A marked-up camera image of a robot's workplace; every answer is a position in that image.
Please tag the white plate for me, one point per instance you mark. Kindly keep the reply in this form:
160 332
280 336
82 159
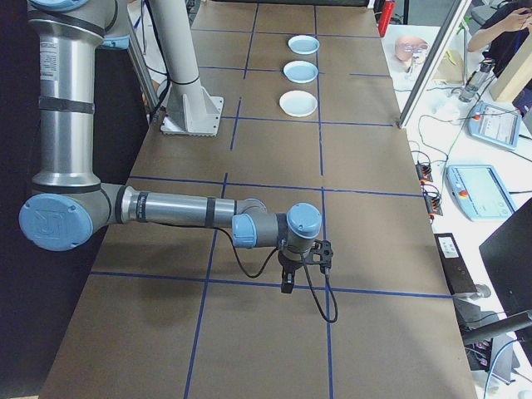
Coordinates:
298 103

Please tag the light blue plate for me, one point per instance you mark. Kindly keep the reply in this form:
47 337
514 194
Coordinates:
301 70
303 44

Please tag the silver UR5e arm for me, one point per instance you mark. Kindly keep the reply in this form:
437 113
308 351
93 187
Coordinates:
66 104

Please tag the black orange connector block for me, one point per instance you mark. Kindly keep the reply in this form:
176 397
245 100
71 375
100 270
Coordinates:
433 204
425 170

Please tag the black box white label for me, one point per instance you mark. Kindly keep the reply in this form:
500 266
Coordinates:
455 270

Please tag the silver clamp knob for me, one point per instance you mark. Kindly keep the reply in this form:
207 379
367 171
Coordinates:
482 290

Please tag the light blue teach pendant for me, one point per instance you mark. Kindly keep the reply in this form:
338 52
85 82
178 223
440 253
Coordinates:
494 126
478 191

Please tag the black tube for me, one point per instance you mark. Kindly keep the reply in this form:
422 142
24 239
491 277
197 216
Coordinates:
494 328

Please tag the white crumpled tissue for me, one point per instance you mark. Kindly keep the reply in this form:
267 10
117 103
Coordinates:
448 111

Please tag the black monitor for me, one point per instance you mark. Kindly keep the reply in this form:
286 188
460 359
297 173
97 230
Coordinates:
513 257

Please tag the pink bowl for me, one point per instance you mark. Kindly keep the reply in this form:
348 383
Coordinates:
402 47

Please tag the person in white shirt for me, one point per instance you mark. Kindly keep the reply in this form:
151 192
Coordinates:
154 52

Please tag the glass bottle black cap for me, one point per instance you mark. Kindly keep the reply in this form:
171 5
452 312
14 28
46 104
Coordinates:
478 79

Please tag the red cylinder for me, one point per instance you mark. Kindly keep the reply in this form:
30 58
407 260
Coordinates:
387 16

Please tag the light wooden panel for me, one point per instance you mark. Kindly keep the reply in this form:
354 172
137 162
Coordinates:
517 79

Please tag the person in black shirt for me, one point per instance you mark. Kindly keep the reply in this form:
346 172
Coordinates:
503 52

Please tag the grey office chair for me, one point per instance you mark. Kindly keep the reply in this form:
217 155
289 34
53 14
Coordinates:
482 14

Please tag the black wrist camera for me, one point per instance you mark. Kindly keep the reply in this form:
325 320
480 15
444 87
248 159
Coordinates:
323 251

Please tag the white pedestal column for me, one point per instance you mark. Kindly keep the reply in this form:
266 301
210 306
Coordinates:
178 50

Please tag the metal frame bar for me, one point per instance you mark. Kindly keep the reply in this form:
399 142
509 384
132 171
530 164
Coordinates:
141 70

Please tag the aluminium profile post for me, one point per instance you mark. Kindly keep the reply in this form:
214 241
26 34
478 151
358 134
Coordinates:
431 62

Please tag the black frame cover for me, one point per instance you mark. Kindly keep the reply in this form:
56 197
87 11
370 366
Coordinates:
16 145

